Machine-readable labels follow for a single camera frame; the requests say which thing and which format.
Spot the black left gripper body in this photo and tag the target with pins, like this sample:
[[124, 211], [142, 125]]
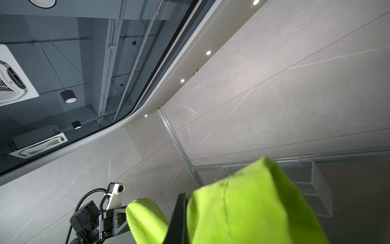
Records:
[[113, 222]]

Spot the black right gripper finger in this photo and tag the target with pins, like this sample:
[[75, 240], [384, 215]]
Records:
[[177, 231]]

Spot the lime green shorts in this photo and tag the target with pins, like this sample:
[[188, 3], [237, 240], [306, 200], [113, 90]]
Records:
[[206, 225]]

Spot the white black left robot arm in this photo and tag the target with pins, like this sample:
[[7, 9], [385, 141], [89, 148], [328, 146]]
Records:
[[91, 224]]

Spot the small black ceiling lamp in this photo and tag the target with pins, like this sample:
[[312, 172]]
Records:
[[76, 125]]

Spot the black cylinder ceiling lamp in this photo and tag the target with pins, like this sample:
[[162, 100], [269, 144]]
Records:
[[68, 96]]

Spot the white ceiling air conditioner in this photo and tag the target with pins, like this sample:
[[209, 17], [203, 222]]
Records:
[[15, 85]]

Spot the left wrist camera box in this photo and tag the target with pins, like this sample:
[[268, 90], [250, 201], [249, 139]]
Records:
[[115, 193]]

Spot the white wire mesh basket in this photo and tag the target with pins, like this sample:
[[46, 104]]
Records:
[[307, 183]]

